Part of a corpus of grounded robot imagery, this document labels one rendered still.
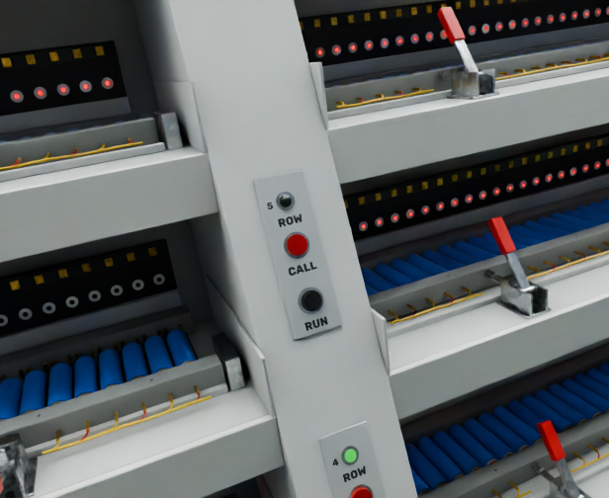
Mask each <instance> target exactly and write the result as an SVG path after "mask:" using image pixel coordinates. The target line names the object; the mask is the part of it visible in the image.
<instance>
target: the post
mask: <svg viewBox="0 0 609 498"><path fill-rule="evenodd" d="M131 1H132V5H133V9H134V13H135V17H136V20H137V24H138V28H139V32H140V36H141V40H142V44H143V47H144V51H145V55H146V59H147V63H148V67H149V70H150V74H151V78H152V82H153V86H154V90H155V94H156V97H157V92H156V88H155V83H154V82H158V81H194V82H195V87H196V93H197V98H198V103H199V108H200V113H201V118H202V124H203V129H204V134H205V139H206V144H207V149H208V154H209V159H210V164H211V169H212V174H213V180H214V185H215V190H216V195H217V204H218V210H219V212H216V213H212V214H207V215H203V216H199V217H194V218H190V219H189V222H190V226H191V230H192V234H193V238H194V241H195V245H196V249H197V253H198V257H199V261H200V264H201V268H202V272H203V276H204V280H205V284H206V288H207V290H208V287H207V282H206V277H205V275H209V277H210V278H211V280H212V281H213V283H214V284H215V286H216V287H217V289H218V290H219V292H220V293H221V295H222V296H223V298H224V299H225V301H226V302H227V303H228V305H229V306H230V308H231V309H232V311H233V312H234V314H235V315H236V317H237V318H238V319H239V321H240V322H241V324H242V325H243V327H244V328H245V330H246V331H247V332H248V334H249V335H250V337H251V338H252V340H253V341H254V343H255V344H256V345H257V347H258V348H259V350H260V351H261V353H262V354H263V356H264V357H265V359H266V364H267V370H268V375H269V380H270V385H271V391H272V396H273V402H274V407H275V413H276V419H277V424H278V430H279V435H280V441H281V446H282V452H283V457H284V463H285V464H284V465H283V466H280V467H278V468H275V469H272V470H270V471H267V472H265V473H262V475H263V477H264V479H265V481H266V483H267V485H268V487H269V489H270V491H271V494H272V496H273V498H334V497H333V493H332V489H331V485H330V481H329V477H328V473H327V469H326V466H325V462H324V458H323V454H322V450H321V446H320V442H319V439H320V438H322V437H325V436H327V435H330V434H333V433H335V432H338V431H340V430H343V429H346V428H348V427H351V426H353V425H356V424H359V423H361V422H364V421H367V424H368V428H369V432H370V436H371V440H372V444H373V448H374V451H375V455H376V459H377V463H378V467H379V471H380V475H381V479H382V483H383V486H384V490H385V494H386V498H418V497H417V493H416V489H415V485H414V481H413V477H412V473H411V469H410V465H409V461H408V457H407V453H406V449H405V445H404V441H403V437H402V433H401V429H400V426H399V422H398V418H397V414H396V410H395V406H394V402H393V398H392V391H391V387H390V383H389V379H388V375H387V371H386V367H385V363H384V359H383V355H382V351H381V347H380V343H379V339H378V335H377V331H376V327H375V323H374V319H373V315H372V311H371V307H370V304H369V300H368V296H367V292H366V288H365V284H364V280H363V276H362V272H361V268H360V264H359V260H358V256H357V252H356V248H355V244H354V240H353V236H352V232H351V228H350V224H349V220H348V216H347V212H346V208H345V205H344V201H343V197H342V193H341V189H340V185H339V181H338V177H337V173H336V169H335V165H334V161H333V157H332V153H331V149H330V145H329V141H328V137H327V133H326V129H325V125H324V121H323V117H322V113H321V109H320V105H319V102H318V98H317V94H316V90H315V86H314V82H313V78H312V74H311V70H310V66H309V62H308V58H307V54H306V50H305V43H304V39H303V35H302V31H301V27H300V23H299V19H298V16H297V12H296V8H295V4H294V0H131ZM157 101H158V97H157ZM301 170H304V176H305V180H306V184H307V188H308V192H309V196H310V200H311V204H312V208H313V212H314V216H315V220H316V224H317V228H318V232H319V236H320V239H321V243H322V247H323V251H324V255H325V259H326V263H327V267H328V271H329V275H330V279H331V282H332V286H333V290H334V294H335V298H336V302H337V306H338V310H339V314H340V318H341V322H342V325H340V326H337V327H334V328H331V329H328V330H325V331H322V332H318V333H315V334H312V335H309V336H306V337H303V338H300V339H298V340H294V338H293V335H292V331H291V327H290V323H289V319H288V315H287V311H286V307H285V304H284V300H283V296H282V293H281V289H280V285H279V281H278V277H277V273H276V269H275V265H274V261H273V257H272V253H271V249H270V246H269V242H268V238H267V234H266V230H265V226H264V222H263V218H262V214H261V210H260V207H259V204H258V200H257V196H256V192H255V188H254V184H253V181H255V180H260V179H264V178H269V177H274V176H278V175H283V174H287V173H292V172H297V171H301Z"/></svg>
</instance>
